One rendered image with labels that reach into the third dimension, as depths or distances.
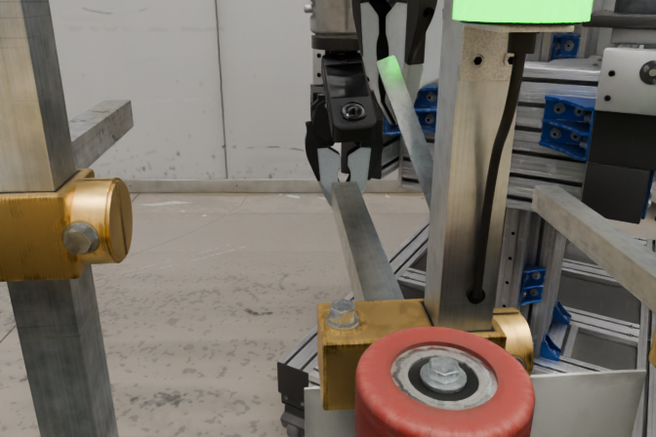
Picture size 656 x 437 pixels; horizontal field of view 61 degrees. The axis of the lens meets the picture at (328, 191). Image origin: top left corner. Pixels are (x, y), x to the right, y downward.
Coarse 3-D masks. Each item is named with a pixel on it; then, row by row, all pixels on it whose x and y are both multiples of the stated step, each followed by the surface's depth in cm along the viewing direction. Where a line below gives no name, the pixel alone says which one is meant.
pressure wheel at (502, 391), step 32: (384, 352) 27; (416, 352) 27; (448, 352) 27; (480, 352) 27; (384, 384) 24; (416, 384) 25; (448, 384) 25; (480, 384) 25; (512, 384) 24; (384, 416) 23; (416, 416) 23; (448, 416) 23; (480, 416) 23; (512, 416) 23
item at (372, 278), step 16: (336, 192) 62; (352, 192) 62; (336, 208) 60; (352, 208) 57; (352, 224) 53; (368, 224) 53; (352, 240) 50; (368, 240) 50; (352, 256) 47; (368, 256) 47; (384, 256) 47; (352, 272) 47; (368, 272) 44; (384, 272) 44; (352, 288) 47; (368, 288) 42; (384, 288) 42
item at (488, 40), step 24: (480, 24) 26; (504, 24) 24; (528, 24) 23; (552, 24) 23; (480, 48) 29; (504, 48) 29; (528, 48) 25; (480, 72) 29; (504, 72) 29; (504, 120) 27; (480, 240) 32; (480, 264) 32; (480, 288) 33
